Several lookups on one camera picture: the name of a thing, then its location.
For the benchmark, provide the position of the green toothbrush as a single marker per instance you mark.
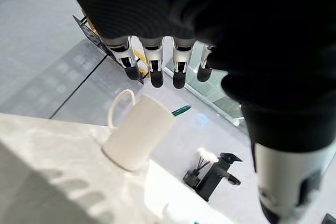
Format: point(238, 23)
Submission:
point(181, 110)

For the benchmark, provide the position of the black faucet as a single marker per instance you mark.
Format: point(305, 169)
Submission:
point(214, 175)

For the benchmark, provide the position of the white ceramic mug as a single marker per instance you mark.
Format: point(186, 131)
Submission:
point(141, 132)

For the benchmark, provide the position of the glass wall shelf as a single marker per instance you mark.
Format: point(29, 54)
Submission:
point(210, 90)

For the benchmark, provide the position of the left robot hand black cloth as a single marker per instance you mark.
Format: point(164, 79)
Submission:
point(210, 6)

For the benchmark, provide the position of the black perforated wall rack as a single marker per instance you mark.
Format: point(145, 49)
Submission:
point(89, 32)

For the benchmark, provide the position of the white sink basin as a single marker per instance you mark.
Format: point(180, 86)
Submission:
point(173, 190)

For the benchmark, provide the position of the yellow item on rack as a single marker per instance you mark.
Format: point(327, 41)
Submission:
point(140, 60)

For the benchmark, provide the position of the black reed diffuser bottle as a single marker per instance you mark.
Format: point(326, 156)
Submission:
point(193, 178)

